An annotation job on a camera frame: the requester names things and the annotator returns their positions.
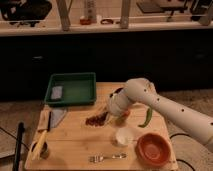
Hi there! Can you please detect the dark red grapes bunch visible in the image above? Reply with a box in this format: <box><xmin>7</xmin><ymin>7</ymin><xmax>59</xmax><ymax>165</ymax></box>
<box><xmin>85</xmin><ymin>112</ymin><xmax>108</xmax><ymax>126</ymax></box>

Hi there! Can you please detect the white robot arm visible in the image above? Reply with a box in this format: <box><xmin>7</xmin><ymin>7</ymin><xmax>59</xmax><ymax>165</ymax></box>
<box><xmin>107</xmin><ymin>78</ymin><xmax>213</xmax><ymax>153</ymax></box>

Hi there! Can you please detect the dark bowl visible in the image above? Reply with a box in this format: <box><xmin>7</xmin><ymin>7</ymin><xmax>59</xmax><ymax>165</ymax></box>
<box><xmin>109</xmin><ymin>87</ymin><xmax>123</xmax><ymax>98</ymax></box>

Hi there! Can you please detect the green plastic tray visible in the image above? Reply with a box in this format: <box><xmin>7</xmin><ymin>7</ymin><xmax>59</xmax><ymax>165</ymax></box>
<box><xmin>44</xmin><ymin>72</ymin><xmax>96</xmax><ymax>107</ymax></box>

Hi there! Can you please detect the orange tomato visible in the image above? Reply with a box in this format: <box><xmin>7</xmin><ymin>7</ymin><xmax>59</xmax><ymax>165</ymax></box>
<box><xmin>120</xmin><ymin>110</ymin><xmax>131</xmax><ymax>119</ymax></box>

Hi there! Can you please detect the grey sponge block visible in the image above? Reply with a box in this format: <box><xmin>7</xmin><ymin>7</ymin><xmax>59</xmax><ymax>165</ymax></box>
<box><xmin>51</xmin><ymin>86</ymin><xmax>63</xmax><ymax>100</ymax></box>

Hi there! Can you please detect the green chili pepper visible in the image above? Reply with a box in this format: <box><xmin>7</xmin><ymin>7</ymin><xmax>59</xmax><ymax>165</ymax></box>
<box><xmin>138</xmin><ymin>108</ymin><xmax>153</xmax><ymax>128</ymax></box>

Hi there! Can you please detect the white cup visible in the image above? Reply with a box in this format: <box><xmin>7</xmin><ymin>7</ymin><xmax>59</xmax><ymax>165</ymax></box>
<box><xmin>115</xmin><ymin>128</ymin><xmax>133</xmax><ymax>146</ymax></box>

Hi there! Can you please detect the red object on shelf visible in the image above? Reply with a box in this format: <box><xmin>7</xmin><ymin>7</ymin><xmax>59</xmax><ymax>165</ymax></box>
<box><xmin>79</xmin><ymin>18</ymin><xmax>92</xmax><ymax>25</ymax></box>

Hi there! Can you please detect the silver fork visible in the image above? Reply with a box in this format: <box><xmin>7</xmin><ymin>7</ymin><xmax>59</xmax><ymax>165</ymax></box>
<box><xmin>88</xmin><ymin>153</ymin><xmax>127</xmax><ymax>163</ymax></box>

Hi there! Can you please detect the red-orange bowl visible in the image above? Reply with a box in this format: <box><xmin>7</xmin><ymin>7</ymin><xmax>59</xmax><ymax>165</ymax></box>
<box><xmin>135</xmin><ymin>133</ymin><xmax>171</xmax><ymax>168</ymax></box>

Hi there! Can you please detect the black pole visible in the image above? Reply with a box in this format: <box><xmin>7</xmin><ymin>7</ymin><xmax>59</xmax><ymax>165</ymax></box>
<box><xmin>12</xmin><ymin>122</ymin><xmax>25</xmax><ymax>171</ymax></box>

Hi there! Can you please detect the black office chair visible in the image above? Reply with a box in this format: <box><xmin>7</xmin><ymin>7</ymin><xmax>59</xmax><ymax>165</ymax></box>
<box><xmin>0</xmin><ymin>0</ymin><xmax>52</xmax><ymax>27</ymax></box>

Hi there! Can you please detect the black cable on floor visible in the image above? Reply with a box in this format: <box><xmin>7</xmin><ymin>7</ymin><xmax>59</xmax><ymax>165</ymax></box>
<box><xmin>169</xmin><ymin>132</ymin><xmax>213</xmax><ymax>171</ymax></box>

